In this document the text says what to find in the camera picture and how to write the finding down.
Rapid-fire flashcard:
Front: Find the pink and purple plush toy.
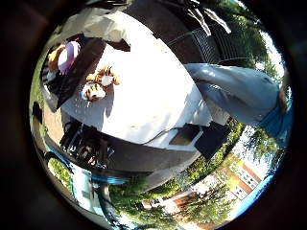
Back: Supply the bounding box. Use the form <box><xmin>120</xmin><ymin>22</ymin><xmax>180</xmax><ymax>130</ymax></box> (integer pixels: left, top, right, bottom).
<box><xmin>57</xmin><ymin>40</ymin><xmax>82</xmax><ymax>75</ymax></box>

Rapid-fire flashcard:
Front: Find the striped tiger plush toy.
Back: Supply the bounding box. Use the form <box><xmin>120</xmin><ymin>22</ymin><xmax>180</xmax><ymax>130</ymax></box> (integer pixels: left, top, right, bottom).
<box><xmin>80</xmin><ymin>65</ymin><xmax>122</xmax><ymax>104</ymax></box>

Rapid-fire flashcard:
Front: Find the black slotted plastic basket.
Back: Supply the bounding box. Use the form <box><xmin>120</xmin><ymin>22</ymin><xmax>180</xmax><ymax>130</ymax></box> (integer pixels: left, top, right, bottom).
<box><xmin>39</xmin><ymin>33</ymin><xmax>108</xmax><ymax>113</ymax></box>

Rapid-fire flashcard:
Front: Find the black metal mesh bench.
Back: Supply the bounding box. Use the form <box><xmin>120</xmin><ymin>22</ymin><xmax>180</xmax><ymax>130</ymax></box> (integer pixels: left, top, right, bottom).
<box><xmin>166</xmin><ymin>27</ymin><xmax>258</xmax><ymax>66</ymax></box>

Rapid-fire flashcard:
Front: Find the person in jeans, blue shirt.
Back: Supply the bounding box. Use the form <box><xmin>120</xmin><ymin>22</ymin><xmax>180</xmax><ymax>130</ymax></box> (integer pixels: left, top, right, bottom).
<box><xmin>183</xmin><ymin>61</ymin><xmax>294</xmax><ymax>148</ymax></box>

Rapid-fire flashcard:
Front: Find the black box on table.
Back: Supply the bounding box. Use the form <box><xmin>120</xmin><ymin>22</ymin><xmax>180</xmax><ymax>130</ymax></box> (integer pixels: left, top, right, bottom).
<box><xmin>168</xmin><ymin>120</ymin><xmax>233</xmax><ymax>161</ymax></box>

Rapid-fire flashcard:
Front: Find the red brick building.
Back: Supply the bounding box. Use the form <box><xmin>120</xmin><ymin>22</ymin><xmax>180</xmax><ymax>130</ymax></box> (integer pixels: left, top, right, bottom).
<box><xmin>140</xmin><ymin>161</ymin><xmax>263</xmax><ymax>229</ymax></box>

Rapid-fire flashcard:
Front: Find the black cable loop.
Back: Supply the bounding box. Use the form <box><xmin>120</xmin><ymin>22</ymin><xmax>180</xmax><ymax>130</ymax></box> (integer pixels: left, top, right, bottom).
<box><xmin>32</xmin><ymin>101</ymin><xmax>44</xmax><ymax>125</ymax></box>

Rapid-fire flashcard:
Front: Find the thin black table cable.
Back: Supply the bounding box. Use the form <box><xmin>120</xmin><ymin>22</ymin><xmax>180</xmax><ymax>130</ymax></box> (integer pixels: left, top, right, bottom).
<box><xmin>138</xmin><ymin>126</ymin><xmax>183</xmax><ymax>147</ymax></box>

